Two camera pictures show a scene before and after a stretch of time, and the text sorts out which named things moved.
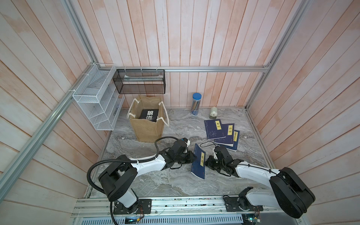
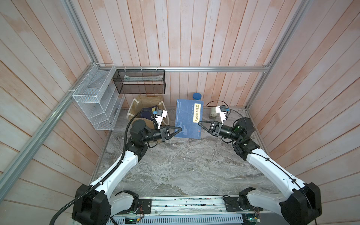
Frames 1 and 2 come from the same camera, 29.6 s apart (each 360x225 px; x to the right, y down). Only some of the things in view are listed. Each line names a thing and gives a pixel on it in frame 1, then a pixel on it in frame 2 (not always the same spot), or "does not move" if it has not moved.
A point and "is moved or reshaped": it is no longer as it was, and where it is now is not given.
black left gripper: [190, 154] -> [166, 135]
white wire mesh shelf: [97, 94] does not move
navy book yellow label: [228, 130] is moved or reshaped
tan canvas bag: [147, 131] does not move
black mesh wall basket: [140, 81] does not move
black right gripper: [208, 163] -> [217, 129]
